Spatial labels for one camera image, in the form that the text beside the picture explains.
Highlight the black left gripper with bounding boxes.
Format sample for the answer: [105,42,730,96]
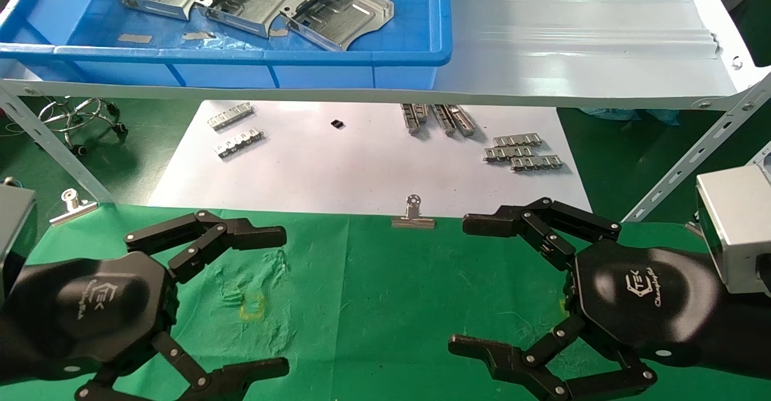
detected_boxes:
[5,210,291,401]

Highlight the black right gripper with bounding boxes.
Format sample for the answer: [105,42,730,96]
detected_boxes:
[448,197,725,401]

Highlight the silver binder clip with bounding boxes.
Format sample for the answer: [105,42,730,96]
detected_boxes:
[392,194,435,230]
[49,188,98,227]

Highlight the green cloth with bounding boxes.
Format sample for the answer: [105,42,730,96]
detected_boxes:
[0,202,771,401]

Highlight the white paper sheet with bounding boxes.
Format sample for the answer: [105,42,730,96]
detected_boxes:
[148,100,594,219]

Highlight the chrome stool base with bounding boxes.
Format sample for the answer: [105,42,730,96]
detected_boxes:
[37,96,128,156]

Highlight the blue plastic bin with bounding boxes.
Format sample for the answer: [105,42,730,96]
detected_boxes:
[0,0,453,89]

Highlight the white ribbed shelf panel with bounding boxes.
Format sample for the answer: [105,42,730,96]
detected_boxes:
[0,0,771,111]

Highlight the perforated metal frame strut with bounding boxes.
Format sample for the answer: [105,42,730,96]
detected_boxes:
[620,73,771,224]
[0,81,116,205]

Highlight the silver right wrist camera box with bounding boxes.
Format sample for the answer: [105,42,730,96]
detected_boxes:
[696,165,771,297]

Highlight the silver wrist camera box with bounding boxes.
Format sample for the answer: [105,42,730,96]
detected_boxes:
[0,179,38,305]
[696,165,771,297]

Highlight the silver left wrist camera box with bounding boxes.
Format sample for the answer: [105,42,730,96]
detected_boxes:
[0,179,38,305]

